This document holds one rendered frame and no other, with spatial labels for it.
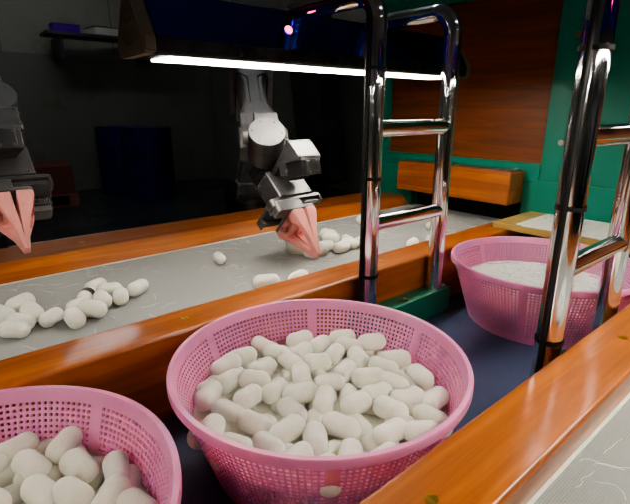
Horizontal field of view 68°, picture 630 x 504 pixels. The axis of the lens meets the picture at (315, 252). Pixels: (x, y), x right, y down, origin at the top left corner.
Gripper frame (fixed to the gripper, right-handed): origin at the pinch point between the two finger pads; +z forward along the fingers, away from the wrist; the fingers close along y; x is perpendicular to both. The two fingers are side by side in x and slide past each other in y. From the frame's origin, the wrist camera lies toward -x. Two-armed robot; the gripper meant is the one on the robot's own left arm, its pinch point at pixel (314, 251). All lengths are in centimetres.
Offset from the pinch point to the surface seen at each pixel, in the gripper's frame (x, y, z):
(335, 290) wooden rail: -7.2, -6.8, 9.8
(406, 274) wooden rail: -6.3, 7.8, 10.7
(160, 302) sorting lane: 3.5, -24.6, -0.3
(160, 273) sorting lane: 10.8, -20.0, -8.5
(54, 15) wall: 301, 112, -525
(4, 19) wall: 309, 62, -521
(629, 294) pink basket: -25.1, 18.4, 28.9
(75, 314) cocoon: 0.9, -35.1, -0.5
